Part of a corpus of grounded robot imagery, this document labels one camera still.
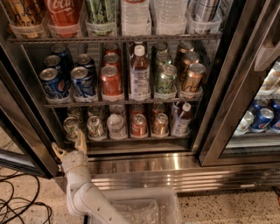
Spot clear water bottle top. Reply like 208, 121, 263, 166
121, 0, 151, 36

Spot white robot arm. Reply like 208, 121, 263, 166
52, 129, 130, 224

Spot tea bottle bottom shelf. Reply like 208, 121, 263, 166
171, 101, 192, 137

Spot red can bottom shelf front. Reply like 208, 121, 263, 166
131, 114, 147, 138

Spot orange can bottom shelf front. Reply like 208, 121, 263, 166
152, 113, 169, 137

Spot brown tea bottle white cap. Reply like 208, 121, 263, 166
129, 45, 151, 102

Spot steel fridge base grille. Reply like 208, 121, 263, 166
89, 153, 280, 193

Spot clear plastic bin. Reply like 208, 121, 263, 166
103, 187, 182, 224

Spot green 7up can front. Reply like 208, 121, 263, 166
63, 116, 80, 142

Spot gold can middle front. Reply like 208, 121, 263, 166
179, 63, 206, 98

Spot red coke can middle front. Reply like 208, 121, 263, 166
100, 66, 124, 102

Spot white cloth-covered gripper body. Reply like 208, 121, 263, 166
62, 150, 92, 190

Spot blue pepsi can right fridge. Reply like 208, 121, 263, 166
250, 108, 274, 132

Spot green 7up can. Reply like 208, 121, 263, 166
63, 116, 80, 142
67, 107, 83, 121

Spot red coca-cola can top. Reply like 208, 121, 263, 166
44, 0, 82, 38

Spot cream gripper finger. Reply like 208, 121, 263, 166
74, 131, 88, 153
52, 143, 67, 161

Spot silver can top right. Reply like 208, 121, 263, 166
188, 0, 221, 34

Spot green can middle front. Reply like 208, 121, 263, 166
155, 64, 177, 99

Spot yellow la croix can top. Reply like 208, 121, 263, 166
1, 0, 46, 39

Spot left fridge door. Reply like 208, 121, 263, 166
0, 58, 60, 179

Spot right fridge glass door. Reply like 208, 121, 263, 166
192, 0, 280, 168

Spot green la croix can top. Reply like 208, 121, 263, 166
85, 0, 116, 36

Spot black cables on floor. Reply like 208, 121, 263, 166
0, 165, 53, 224

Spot blue pepsi can front left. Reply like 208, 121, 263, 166
39, 68, 70, 104

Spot green 7up can behind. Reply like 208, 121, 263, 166
67, 107, 83, 121

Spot blue pepsi can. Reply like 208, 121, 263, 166
71, 66, 96, 102
39, 68, 70, 104

